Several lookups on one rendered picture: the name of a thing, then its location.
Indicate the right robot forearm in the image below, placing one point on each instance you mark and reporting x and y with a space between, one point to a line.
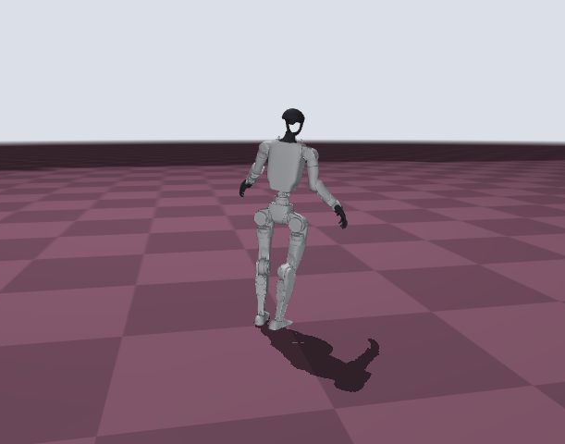
323 194

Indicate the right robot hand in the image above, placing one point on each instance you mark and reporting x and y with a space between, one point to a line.
341 213

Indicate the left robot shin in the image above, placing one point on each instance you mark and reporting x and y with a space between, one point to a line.
261 285

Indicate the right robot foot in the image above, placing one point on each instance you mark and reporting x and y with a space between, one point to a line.
275 325

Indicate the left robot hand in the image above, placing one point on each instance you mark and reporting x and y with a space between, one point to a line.
243 187

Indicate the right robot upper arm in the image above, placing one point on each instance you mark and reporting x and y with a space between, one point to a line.
311 156

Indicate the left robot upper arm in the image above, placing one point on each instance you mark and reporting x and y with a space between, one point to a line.
261 157

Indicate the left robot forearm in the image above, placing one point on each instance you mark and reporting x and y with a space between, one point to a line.
251 177

